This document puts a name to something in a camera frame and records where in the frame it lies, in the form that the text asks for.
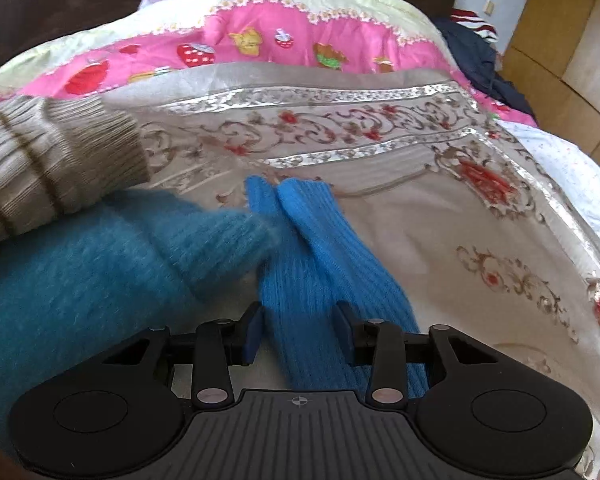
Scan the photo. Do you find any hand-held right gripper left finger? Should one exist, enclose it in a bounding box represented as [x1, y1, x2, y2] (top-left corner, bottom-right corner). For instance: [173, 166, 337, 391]
[100, 301, 264, 409]

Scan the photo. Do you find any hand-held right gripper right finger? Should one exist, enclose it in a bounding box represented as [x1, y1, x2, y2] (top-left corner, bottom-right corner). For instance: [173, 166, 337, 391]
[331, 301, 501, 407]

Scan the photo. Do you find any blue ribbed knit sweater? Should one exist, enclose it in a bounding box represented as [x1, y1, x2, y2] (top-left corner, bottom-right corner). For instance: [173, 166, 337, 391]
[245, 175, 428, 401]

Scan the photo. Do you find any beige floral bedspread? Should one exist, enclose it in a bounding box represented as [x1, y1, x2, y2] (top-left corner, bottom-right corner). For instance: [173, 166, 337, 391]
[97, 62, 600, 480]

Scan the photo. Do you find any teal fuzzy sweater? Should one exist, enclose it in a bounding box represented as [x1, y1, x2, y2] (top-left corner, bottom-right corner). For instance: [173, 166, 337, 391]
[0, 187, 281, 461]

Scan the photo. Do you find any beige ribbed knit sweater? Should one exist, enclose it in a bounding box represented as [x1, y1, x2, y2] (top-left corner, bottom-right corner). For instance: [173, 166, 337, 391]
[0, 94, 153, 251]

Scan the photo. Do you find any white dotted bed sheet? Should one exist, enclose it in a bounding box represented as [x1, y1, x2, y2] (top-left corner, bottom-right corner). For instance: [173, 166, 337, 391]
[495, 119, 600, 271]

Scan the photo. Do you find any navy clothing pile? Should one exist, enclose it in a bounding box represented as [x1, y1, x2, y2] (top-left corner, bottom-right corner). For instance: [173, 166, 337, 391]
[432, 17, 538, 123]

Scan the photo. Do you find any pink strawberry print quilt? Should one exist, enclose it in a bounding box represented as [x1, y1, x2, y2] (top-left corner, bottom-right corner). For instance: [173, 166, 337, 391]
[0, 0, 538, 126]

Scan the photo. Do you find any red white striped cloth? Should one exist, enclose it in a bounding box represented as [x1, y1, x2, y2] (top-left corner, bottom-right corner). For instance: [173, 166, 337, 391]
[450, 7, 501, 43]

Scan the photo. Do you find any wooden wardrobe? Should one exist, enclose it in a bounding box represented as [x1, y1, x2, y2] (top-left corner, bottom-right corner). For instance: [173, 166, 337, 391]
[500, 0, 600, 171]

